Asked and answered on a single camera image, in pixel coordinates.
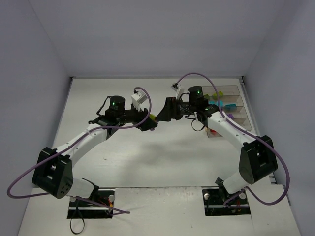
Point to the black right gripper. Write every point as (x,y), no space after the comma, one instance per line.
(173,109)

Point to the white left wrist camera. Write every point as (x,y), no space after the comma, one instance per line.
(137,99)

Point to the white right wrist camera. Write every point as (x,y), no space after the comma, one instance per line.
(179,90)

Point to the green rounded lego brick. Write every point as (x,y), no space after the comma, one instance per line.
(153,117)

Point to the teal lego base brick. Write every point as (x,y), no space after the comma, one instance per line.
(230,107)

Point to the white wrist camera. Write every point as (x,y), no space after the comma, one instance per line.
(179,90)
(137,99)

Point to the red rounded lego brick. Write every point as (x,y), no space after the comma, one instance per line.
(212,132)

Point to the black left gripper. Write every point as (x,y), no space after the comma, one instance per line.
(143,119)

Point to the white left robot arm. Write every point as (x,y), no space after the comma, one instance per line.
(53,172)

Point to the teal rounded lego brick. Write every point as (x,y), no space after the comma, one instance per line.
(220,103)

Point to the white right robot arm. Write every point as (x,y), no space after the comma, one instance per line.
(256,159)

